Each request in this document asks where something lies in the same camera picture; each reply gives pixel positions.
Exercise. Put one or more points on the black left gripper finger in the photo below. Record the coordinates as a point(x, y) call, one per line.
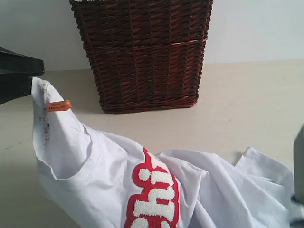
point(14, 87)
point(12, 63)

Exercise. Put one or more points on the white t-shirt with red logo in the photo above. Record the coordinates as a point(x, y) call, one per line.
point(103, 180)

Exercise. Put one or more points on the dark brown wicker basket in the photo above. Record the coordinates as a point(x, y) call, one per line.
point(145, 54)

